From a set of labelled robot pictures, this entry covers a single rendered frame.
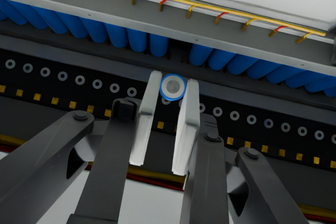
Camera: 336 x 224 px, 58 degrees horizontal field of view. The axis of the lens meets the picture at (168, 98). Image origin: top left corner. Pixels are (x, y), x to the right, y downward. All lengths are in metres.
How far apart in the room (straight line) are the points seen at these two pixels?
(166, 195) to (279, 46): 0.13
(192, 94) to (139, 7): 0.08
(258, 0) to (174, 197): 0.14
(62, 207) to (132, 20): 0.14
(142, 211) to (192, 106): 0.09
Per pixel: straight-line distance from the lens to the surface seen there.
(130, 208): 0.22
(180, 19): 0.23
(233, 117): 0.36
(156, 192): 0.22
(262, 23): 0.23
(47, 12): 0.29
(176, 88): 0.20
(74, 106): 0.36
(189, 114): 0.15
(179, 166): 0.15
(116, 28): 0.27
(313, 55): 0.25
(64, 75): 0.37
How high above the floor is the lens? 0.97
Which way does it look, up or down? 10 degrees up
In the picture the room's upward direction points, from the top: 167 degrees counter-clockwise
